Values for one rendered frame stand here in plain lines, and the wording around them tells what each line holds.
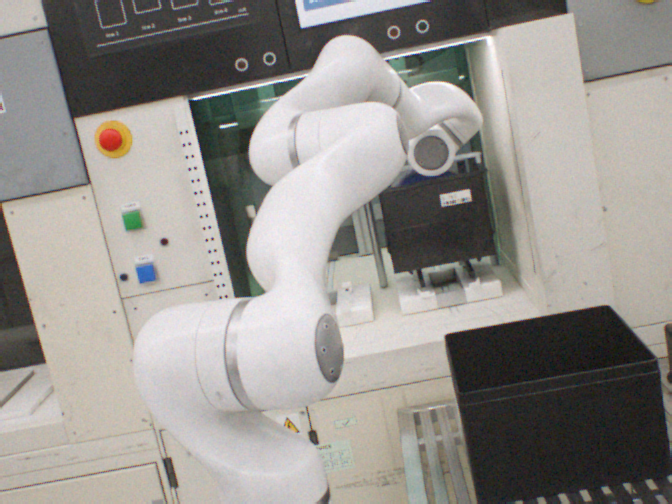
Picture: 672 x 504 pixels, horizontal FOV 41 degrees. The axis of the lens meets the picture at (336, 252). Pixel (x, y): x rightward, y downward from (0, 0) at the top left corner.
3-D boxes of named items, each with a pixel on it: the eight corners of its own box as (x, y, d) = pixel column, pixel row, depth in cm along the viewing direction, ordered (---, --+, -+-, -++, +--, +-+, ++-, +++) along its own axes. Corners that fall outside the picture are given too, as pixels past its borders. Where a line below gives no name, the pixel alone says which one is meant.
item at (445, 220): (390, 294, 187) (360, 144, 180) (386, 269, 207) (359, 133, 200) (507, 271, 186) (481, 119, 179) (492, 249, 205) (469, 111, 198)
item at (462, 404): (460, 428, 154) (442, 333, 151) (624, 400, 152) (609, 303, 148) (477, 508, 127) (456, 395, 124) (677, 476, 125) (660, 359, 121)
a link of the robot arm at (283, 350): (206, 436, 98) (343, 432, 91) (155, 360, 91) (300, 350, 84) (322, 164, 134) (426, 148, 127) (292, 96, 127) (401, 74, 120)
